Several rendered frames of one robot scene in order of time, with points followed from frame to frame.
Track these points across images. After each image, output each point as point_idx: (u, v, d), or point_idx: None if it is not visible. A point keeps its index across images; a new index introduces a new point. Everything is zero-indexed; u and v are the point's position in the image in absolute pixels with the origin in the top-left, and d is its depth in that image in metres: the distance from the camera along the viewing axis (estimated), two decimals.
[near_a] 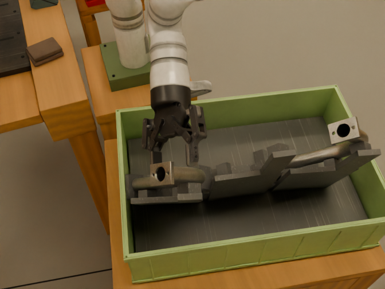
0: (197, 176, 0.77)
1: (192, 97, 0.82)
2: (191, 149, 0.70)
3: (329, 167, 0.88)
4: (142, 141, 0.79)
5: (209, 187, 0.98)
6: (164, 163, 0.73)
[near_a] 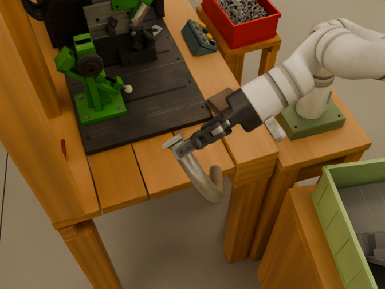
0: (195, 178, 0.73)
1: (273, 138, 0.73)
2: (185, 144, 0.71)
3: None
4: None
5: None
6: (183, 136, 0.73)
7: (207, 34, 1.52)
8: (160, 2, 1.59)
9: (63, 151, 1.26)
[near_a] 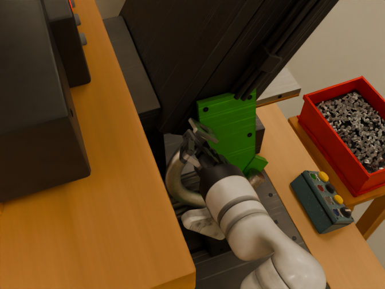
0: (171, 157, 0.76)
1: None
2: (191, 137, 0.72)
3: None
4: (226, 159, 0.73)
5: None
6: (204, 137, 0.72)
7: (336, 196, 1.00)
8: (258, 139, 1.06)
9: None
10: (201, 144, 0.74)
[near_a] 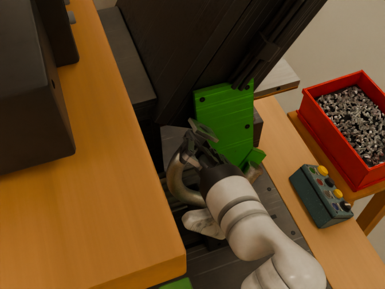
0: (172, 158, 0.76)
1: None
2: (191, 137, 0.72)
3: None
4: (226, 158, 0.73)
5: None
6: (204, 137, 0.72)
7: (335, 190, 0.98)
8: (256, 133, 1.04)
9: None
10: (201, 144, 0.74)
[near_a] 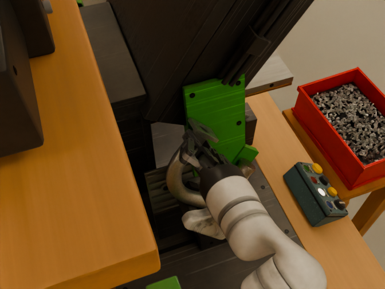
0: (171, 158, 0.76)
1: None
2: (191, 137, 0.72)
3: None
4: (226, 158, 0.73)
5: None
6: (204, 137, 0.72)
7: (329, 188, 0.97)
8: (250, 131, 1.03)
9: None
10: (201, 144, 0.74)
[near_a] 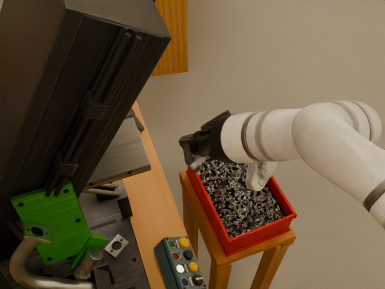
0: (11, 256, 0.83)
1: None
2: (185, 143, 0.72)
3: None
4: (207, 122, 0.71)
5: None
6: (34, 240, 0.80)
7: (190, 264, 1.04)
8: (124, 205, 1.11)
9: None
10: (35, 245, 0.81)
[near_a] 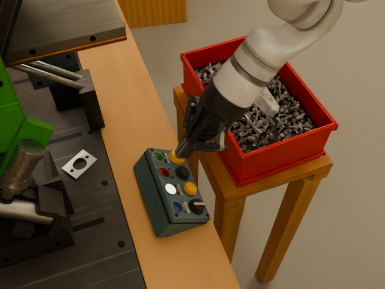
0: None
1: None
2: (187, 149, 0.71)
3: None
4: (184, 120, 0.72)
5: None
6: None
7: (186, 184, 0.70)
8: (91, 106, 0.77)
9: None
10: None
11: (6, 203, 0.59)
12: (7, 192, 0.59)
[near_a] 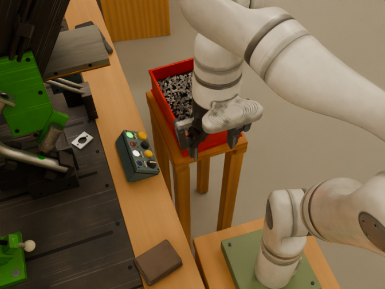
0: None
1: (240, 124, 0.59)
2: None
3: None
4: None
5: None
6: (0, 101, 0.93)
7: (146, 151, 1.18)
8: (89, 105, 1.24)
9: None
10: (2, 107, 0.95)
11: None
12: None
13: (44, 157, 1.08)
